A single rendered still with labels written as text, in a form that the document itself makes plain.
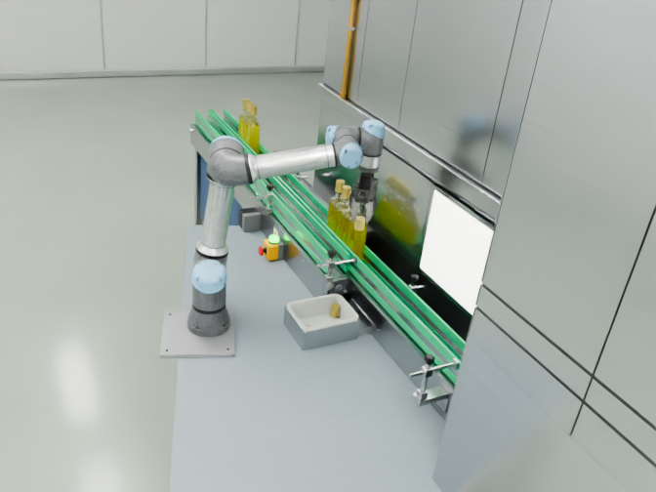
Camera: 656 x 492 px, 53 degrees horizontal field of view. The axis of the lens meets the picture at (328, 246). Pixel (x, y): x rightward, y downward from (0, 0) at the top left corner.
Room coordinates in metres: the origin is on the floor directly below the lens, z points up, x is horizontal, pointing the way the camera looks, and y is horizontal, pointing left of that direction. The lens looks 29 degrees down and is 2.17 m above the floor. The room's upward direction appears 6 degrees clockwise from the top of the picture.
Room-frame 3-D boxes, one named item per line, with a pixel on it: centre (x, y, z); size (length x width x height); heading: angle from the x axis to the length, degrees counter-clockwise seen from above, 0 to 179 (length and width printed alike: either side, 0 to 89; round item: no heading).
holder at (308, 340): (1.97, -0.03, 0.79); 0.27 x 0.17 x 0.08; 119
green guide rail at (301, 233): (2.89, 0.41, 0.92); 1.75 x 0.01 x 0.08; 29
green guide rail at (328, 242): (2.93, 0.35, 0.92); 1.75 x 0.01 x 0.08; 29
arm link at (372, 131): (2.12, -0.10, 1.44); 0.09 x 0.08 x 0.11; 101
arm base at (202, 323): (1.90, 0.39, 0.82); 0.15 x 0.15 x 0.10
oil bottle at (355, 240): (2.24, -0.10, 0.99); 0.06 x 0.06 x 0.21; 29
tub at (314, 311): (1.96, -0.01, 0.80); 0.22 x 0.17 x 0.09; 119
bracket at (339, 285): (2.12, -0.05, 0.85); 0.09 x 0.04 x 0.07; 119
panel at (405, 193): (2.11, -0.33, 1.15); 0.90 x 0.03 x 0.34; 29
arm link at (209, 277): (1.90, 0.39, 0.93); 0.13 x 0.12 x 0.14; 11
